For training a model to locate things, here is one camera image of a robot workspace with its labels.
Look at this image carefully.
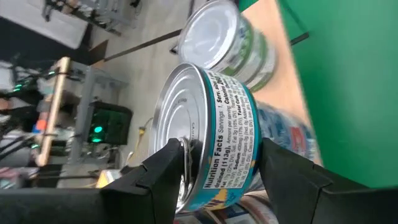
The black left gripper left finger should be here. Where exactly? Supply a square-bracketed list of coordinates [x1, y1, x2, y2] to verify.
[0, 138, 185, 224]

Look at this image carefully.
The grey background table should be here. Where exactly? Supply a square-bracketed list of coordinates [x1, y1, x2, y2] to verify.
[67, 61, 129, 164]

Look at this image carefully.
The silver lid tuna can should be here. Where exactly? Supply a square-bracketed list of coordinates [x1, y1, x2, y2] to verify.
[148, 62, 262, 214]
[177, 0, 261, 78]
[245, 30, 277, 93]

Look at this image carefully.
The wooden background post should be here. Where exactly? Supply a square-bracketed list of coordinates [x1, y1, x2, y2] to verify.
[35, 56, 72, 167]

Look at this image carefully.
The green table mat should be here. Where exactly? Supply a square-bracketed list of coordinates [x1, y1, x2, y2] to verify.
[238, 0, 398, 189]

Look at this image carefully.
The yellow extension cord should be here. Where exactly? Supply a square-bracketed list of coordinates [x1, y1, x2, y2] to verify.
[126, 117, 154, 167]

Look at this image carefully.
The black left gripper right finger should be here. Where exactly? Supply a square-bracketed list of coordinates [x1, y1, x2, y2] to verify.
[260, 138, 398, 224]

